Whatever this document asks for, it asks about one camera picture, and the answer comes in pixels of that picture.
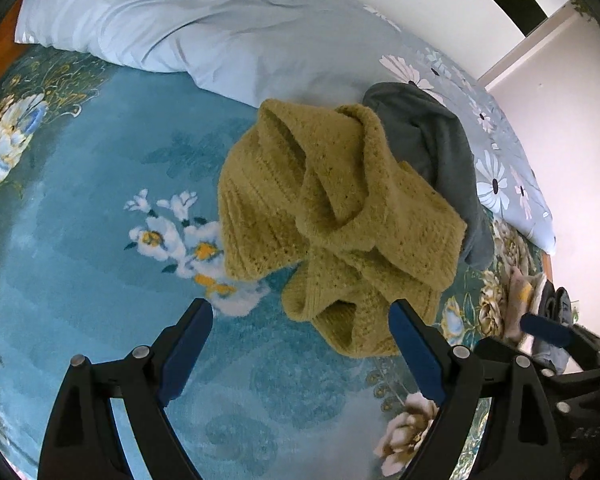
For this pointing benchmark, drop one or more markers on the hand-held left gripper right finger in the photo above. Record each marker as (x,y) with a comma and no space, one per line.
(415,355)

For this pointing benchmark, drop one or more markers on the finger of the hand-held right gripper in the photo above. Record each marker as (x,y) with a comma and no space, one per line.
(547,329)

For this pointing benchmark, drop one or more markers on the grey garment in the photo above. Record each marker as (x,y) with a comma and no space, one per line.
(445,140)

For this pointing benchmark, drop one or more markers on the teal floral blanket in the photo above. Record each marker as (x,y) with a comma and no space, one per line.
(95,170)

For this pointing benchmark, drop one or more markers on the green plant wall sticker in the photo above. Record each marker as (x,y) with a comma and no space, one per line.
(582,9)

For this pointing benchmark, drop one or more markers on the wooden bed frame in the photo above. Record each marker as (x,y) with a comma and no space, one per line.
(0,55)

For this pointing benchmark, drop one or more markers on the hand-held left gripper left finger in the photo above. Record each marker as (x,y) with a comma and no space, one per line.
(185,355)

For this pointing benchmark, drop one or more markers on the pile of clothes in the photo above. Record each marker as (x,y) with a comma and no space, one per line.
(522,290)

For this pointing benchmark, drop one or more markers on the light blue floral duvet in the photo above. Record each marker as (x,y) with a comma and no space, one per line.
(230,30)

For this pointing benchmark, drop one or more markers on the yellow knitted sweater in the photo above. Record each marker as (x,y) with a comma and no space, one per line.
(330,200)

